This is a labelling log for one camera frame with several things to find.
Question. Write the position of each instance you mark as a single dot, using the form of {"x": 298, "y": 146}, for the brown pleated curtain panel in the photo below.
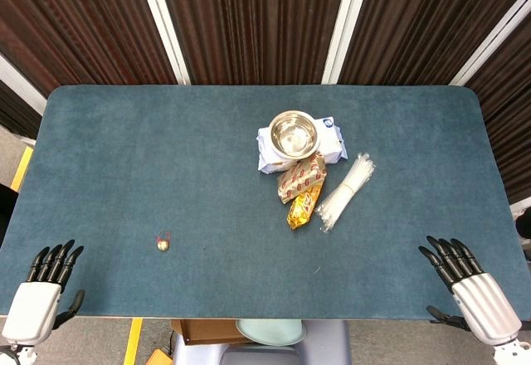
{"x": 510, "y": 124}
{"x": 253, "y": 20}
{"x": 427, "y": 16}
{"x": 14, "y": 116}
{"x": 83, "y": 20}

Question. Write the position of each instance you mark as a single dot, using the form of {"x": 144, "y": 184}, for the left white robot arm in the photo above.
{"x": 18, "y": 354}

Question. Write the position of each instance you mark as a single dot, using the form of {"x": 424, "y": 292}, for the orange flat object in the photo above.
{"x": 159, "y": 357}

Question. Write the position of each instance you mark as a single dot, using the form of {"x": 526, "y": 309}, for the gold foil snack packet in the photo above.
{"x": 300, "y": 211}

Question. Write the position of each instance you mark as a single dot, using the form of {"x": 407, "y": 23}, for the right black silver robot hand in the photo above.
{"x": 485, "y": 303}

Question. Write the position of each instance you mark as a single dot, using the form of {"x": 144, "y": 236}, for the brown cardboard box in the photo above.
{"x": 203, "y": 332}

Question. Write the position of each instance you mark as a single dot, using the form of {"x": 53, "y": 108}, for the white partition post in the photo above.
{"x": 166, "y": 29}
{"x": 489, "y": 41}
{"x": 346, "y": 25}
{"x": 20, "y": 83}

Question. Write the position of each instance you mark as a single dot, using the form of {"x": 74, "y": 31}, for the white blue tissue pack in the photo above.
{"x": 332, "y": 145}

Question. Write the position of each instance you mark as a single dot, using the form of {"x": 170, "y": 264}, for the stainless steel bowl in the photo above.
{"x": 293, "y": 134}

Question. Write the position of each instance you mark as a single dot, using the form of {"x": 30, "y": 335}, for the clear plastic sleeves bundle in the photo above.
{"x": 346, "y": 191}

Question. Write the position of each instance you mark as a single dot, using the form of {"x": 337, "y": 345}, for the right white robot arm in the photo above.
{"x": 512, "y": 354}

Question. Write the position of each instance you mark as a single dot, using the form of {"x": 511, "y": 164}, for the pale green plastic basin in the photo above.
{"x": 269, "y": 332}

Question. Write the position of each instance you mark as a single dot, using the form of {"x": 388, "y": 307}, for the beige red snack packet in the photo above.
{"x": 298, "y": 178}

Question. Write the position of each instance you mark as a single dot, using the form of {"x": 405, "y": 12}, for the blue felt table cover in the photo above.
{"x": 166, "y": 153}

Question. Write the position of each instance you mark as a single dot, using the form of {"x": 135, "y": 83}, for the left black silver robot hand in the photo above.
{"x": 35, "y": 311}

